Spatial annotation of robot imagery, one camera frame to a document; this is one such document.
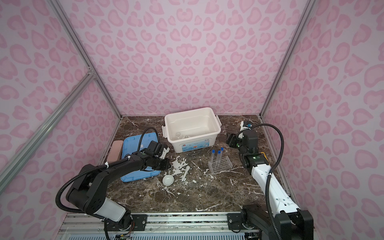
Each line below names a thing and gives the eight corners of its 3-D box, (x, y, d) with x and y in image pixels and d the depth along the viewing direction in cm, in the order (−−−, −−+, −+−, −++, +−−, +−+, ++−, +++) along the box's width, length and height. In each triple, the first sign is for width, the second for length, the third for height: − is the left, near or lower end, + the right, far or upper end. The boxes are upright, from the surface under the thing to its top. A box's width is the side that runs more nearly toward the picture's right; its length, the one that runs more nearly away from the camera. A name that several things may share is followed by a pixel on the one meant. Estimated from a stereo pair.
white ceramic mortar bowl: (162, 185, 87) (161, 184, 85) (163, 176, 90) (163, 175, 89) (173, 185, 87) (173, 184, 85) (174, 176, 90) (174, 175, 89)
